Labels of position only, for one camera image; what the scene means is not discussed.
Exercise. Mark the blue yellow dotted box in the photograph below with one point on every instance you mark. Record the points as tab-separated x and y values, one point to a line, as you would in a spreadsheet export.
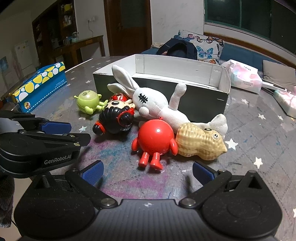
39	87

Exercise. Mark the dark blue backpack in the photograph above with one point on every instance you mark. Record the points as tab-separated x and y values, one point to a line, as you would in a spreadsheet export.
178	48

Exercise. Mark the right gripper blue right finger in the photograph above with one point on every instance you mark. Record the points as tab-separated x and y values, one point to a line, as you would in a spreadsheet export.
203	173

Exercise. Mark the white plush rabbit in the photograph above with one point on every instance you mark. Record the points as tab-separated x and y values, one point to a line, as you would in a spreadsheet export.
159	101

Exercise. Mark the red round robot toy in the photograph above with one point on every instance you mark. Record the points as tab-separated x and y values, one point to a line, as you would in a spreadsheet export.
155	138

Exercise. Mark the white refrigerator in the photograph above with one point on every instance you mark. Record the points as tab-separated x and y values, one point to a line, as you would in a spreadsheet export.
23	54

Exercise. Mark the pink white tissue pack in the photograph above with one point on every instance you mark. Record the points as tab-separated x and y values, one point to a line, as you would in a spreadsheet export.
243	76

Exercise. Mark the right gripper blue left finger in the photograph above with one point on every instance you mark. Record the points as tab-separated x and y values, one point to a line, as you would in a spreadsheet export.
93	172

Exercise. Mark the butterfly print pillow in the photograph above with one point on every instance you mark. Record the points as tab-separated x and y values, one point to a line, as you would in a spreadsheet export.
209	49

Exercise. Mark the grey cushion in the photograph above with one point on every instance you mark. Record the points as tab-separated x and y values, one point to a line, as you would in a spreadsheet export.
279	74

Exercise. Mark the dark wooden door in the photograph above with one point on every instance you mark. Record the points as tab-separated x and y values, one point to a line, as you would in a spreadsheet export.
128	26

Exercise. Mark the dark wooden side table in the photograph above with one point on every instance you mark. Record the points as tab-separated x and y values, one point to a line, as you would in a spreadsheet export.
73	49

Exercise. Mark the green one-eyed monster toy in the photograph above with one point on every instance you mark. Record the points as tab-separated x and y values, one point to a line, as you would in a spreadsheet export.
89	102

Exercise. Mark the grey white cardboard box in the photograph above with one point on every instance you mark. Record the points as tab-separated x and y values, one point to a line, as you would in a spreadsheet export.
158	72

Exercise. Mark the black haired doll figure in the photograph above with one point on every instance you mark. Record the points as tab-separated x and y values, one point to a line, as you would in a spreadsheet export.
117	116

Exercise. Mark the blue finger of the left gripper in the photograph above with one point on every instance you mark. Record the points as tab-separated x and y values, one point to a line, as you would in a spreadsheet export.
54	127

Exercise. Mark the star patterned grey tablecloth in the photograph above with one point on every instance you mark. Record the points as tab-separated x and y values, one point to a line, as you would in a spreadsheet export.
253	197

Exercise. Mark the beige peanut toy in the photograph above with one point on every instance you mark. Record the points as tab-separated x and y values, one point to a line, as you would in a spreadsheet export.
206	143

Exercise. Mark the dark window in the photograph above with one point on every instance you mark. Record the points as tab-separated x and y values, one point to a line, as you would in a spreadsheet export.
271	20

